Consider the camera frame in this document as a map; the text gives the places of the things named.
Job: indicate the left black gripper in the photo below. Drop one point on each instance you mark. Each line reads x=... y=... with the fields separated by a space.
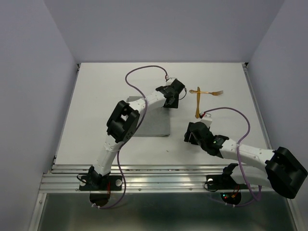
x=174 y=104

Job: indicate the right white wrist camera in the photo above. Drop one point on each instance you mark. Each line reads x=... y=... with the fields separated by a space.
x=207 y=120

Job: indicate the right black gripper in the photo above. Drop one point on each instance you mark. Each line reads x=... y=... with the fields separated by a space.
x=187 y=134

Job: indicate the gold fork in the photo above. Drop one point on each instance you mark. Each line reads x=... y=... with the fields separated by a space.
x=215 y=93

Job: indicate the aluminium front rail frame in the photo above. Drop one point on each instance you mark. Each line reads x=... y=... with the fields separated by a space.
x=158 y=198

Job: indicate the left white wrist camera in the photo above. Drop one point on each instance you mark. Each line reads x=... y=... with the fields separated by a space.
x=171 y=79

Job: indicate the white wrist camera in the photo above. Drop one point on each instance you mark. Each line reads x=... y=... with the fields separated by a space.
x=171 y=79
x=207 y=120

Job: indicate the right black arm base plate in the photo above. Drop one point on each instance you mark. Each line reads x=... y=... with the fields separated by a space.
x=223 y=181

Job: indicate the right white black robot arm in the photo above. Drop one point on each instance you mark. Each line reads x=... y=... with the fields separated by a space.
x=276 y=169

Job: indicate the gold knife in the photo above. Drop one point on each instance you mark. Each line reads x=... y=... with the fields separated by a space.
x=198 y=95

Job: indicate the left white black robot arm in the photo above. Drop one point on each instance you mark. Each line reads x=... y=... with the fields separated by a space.
x=123 y=121

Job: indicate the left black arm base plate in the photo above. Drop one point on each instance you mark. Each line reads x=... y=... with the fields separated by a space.
x=111 y=183

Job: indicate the grey cloth napkin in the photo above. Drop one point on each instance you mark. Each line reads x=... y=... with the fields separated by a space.
x=154 y=117

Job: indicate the aluminium right side rail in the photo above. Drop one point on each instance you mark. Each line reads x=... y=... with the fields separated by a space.
x=260 y=115

